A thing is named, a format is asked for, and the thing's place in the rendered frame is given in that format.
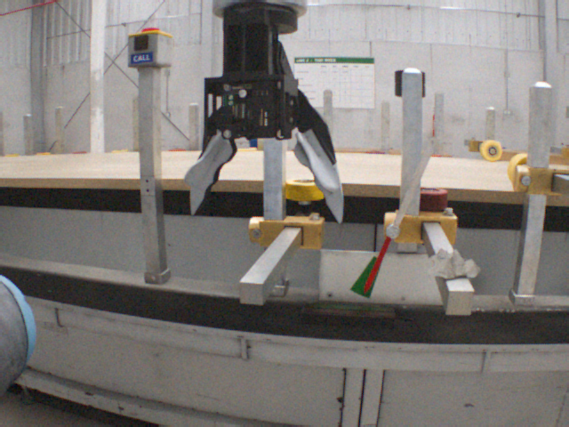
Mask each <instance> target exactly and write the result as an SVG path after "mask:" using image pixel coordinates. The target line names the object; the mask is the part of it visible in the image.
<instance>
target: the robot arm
mask: <svg viewBox="0 0 569 427"><path fill-rule="evenodd" d="M307 10H308V1H307V0H212V12H213V14H214V15H215V16H216V17H219V18H221V19H222V31H223V73H222V76H221V77H205V78H204V136H203V147H202V152H201V154H200V156H199V158H198V159H197V161H196V162H195V163H194V164H193V165H192V166H191V167H190V168H189V169H188V171H187V172H186V174H185V177H184V183H185V184H187V185H189V186H191V189H190V209H191V214H192V215H194V216H196V215H197V214H198V213H199V211H200V210H201V209H202V207H203V206H204V204H205V203H206V202H207V200H208V199H209V196H210V192H211V189H212V186H213V185H214V184H215V183H216V182H217V181H218V180H219V177H220V170H221V168H222V167H223V166H224V165H225V164H226V163H228V162H230V161H231V160H232V159H233V157H234V156H235V154H236V153H237V146H236V143H235V139H240V138H246V139H247V140H248V141H250V140H254V139H271V138H276V140H278V141H282V140H289V139H291V138H292V130H294V129H295V128H296V127H297V128H298V131H299V132H298V133H296V134H295V137H296V139H297V143H296V145H295V148H294V151H293V153H294V155H295V156H296V157H297V159H298V160H299V162H300V163H301V164H302V165H304V166H306V167H307V168H308V169H309V170H310V171H311V172H312V173H313V176H314V181H315V184H316V186H317V187H318V188H319V189H320V190H321V191H322V192H323V194H324V197H325V202H326V206H327V208H328V209H329V211H330V213H331V214H332V216H333V218H334V219H335V221H336V222H337V223H338V224H339V223H341V222H342V216H343V193H342V188H341V178H340V174H339V169H338V166H337V164H336V163H337V159H336V156H335V151H334V147H333V140H332V136H331V133H330V130H329V127H328V125H327V123H326V122H325V119H324V118H323V117H322V115H321V114H320V113H319V112H318V111H317V110H316V109H315V108H314V107H313V106H312V105H311V104H310V102H309V99H308V97H307V96H305V93H304V92H303V91H302V90H300V89H299V88H298V85H299V79H295V78H294V76H293V72H292V69H291V66H290V63H289V61H288V59H287V56H286V53H285V49H284V47H283V44H282V43H281V42H280V41H278V36H281V35H287V34H291V33H294V32H296V31H297V30H298V18H299V17H301V16H303V15H304V14H306V12H307ZM209 94H212V114H211V115H210V116H209ZM217 97H221V106H220V107H219V108H218V109H217ZM35 344H36V325H35V320H34V317H33V314H32V311H31V309H30V307H29V305H28V304H27V303H26V302H25V300H24V296H23V294H22V293H21V292H20V290H19V289H18V288H17V287H16V286H15V285H14V284H13V283H12V282H11V281H10V280H8V279H7V278H5V277H3V276H1V275H0V398H2V397H3V395H4V394H5V393H6V392H7V390H8V389H9V388H10V387H11V386H12V384H13V383H14V382H15V381H16V380H18V378H19V377H20V376H21V374H22V373H23V371H24V369H25V367H26V364H27V363H28V361H29V359H30V358H31V356H32V353H33V351H34V348H35Z"/></svg>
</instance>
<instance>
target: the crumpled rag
mask: <svg viewBox="0 0 569 427"><path fill-rule="evenodd" d="M427 262H429V263H430V264H431V266H432V268H431V269H430V270H429V275H434V276H439V277H443V278H451V279H453V278H455V277H458V275H463V276H465V275H466V276H467V275H468V277H472V278H473V277H475V276H476V275H477V273H478V272H479V271H480V269H479V267H477V266H476V264H475V263H474V262H473V261H472V259H470V260H467V259H462V258H461V256H460V254H459V253H458V251H457V249H455V250H454V249H453V251H452V252H451V253H449V252H448V251H447V250H444V249H443V248H440V249H439V251H438V253H437V255H432V256H431V257H430V258H429V259H428V261H427Z"/></svg>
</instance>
